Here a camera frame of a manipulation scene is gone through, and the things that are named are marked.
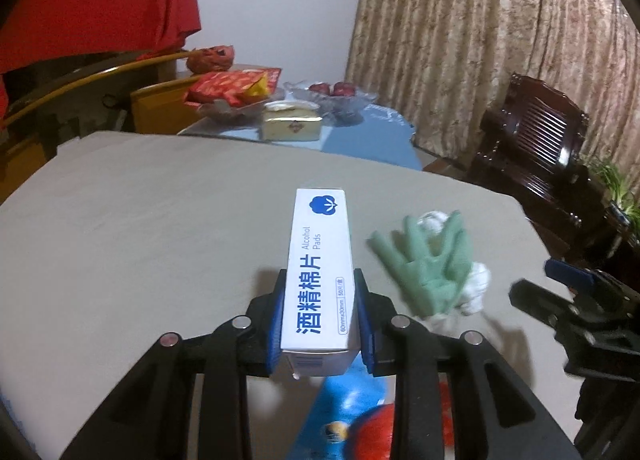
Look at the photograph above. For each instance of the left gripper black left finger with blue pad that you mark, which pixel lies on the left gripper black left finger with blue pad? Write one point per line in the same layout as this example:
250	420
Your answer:
188	393

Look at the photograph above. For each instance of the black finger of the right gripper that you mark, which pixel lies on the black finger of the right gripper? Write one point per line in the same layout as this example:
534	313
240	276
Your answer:
555	299

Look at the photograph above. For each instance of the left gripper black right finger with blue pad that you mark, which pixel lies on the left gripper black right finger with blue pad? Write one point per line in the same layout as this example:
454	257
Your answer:
495	415

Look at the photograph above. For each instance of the white alcohol pads box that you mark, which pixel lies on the white alcohol pads box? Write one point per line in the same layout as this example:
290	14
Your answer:
320	333

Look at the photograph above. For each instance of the green rubber glove on table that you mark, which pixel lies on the green rubber glove on table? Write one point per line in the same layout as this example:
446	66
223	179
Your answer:
430	267

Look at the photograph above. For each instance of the crumpled white tissue ball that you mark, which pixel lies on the crumpled white tissue ball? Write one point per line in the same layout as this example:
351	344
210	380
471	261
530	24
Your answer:
471	301

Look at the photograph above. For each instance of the green potted plant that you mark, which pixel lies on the green potted plant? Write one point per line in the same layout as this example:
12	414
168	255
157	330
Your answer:
618	187

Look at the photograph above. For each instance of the blue tube with white cap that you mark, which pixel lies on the blue tube with white cap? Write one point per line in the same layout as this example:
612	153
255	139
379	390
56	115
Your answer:
340	403

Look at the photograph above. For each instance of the dark wooden armchair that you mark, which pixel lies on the dark wooden armchair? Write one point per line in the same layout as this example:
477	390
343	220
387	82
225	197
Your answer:
530	150

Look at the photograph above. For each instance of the blue tablecloth side table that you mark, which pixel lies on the blue tablecloth side table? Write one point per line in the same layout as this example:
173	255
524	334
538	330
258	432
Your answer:
383	135

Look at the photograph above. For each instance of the glass fruit bowl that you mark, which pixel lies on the glass fruit bowl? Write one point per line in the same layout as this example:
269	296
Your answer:
337	110

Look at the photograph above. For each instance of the cream tissue box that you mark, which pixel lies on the cream tissue box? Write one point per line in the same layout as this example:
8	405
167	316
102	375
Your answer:
291	121

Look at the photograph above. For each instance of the red snack packages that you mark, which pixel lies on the red snack packages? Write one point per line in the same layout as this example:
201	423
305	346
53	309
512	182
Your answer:
237	88

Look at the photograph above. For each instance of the yellow wooden chair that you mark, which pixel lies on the yellow wooden chair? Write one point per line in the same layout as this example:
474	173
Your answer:
95	96

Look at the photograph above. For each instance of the beige patterned curtain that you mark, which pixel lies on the beige patterned curtain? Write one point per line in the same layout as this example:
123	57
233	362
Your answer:
443	63

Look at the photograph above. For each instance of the red crumpled bag on cabinet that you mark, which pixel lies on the red crumpled bag on cabinet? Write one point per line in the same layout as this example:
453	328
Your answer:
214	59

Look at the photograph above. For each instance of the red cloth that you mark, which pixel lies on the red cloth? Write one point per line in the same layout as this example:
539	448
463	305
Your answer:
100	0

